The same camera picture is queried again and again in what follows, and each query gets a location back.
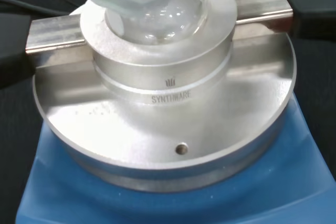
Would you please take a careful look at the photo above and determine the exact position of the blue base heater steel block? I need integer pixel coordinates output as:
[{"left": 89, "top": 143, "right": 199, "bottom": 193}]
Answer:
[{"left": 0, "top": 0, "right": 336, "bottom": 224}]

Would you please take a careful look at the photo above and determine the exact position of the thick black power cable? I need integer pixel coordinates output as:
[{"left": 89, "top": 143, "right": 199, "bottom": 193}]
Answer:
[{"left": 0, "top": 0, "right": 76, "bottom": 17}]

